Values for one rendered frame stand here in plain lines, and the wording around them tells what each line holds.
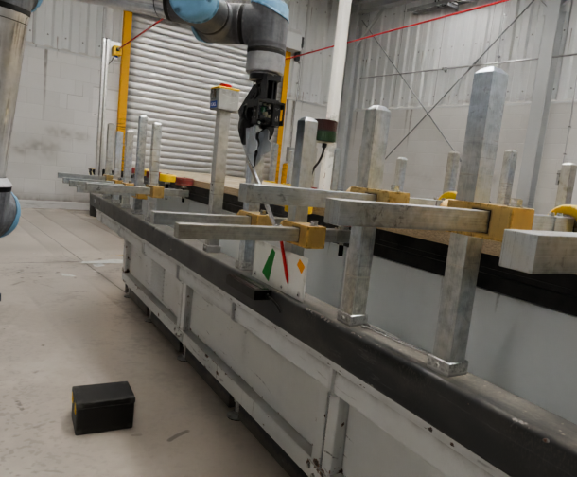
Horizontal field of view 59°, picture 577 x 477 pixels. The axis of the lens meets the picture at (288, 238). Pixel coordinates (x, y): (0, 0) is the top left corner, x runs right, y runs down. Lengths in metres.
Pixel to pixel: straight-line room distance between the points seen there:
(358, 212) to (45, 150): 8.39
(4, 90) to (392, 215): 1.15
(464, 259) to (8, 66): 1.21
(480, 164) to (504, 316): 0.35
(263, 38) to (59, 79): 7.83
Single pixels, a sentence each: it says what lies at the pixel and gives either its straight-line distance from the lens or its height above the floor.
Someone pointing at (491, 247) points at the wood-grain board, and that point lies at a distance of 1.02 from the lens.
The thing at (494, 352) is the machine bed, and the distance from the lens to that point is 1.07.
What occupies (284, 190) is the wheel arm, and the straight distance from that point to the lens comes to 0.84.
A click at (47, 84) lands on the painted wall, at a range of 8.93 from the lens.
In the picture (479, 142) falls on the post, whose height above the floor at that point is 1.06.
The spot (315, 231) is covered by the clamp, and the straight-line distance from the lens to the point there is 1.15.
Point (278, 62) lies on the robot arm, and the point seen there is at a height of 1.23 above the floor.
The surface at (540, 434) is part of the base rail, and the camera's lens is 0.75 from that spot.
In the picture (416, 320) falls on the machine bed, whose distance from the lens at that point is 1.20.
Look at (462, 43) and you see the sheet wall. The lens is 10.18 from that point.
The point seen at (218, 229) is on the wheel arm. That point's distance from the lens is 1.07.
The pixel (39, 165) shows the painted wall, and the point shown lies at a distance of 8.88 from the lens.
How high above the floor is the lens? 0.99
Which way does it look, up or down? 8 degrees down
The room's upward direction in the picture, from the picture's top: 6 degrees clockwise
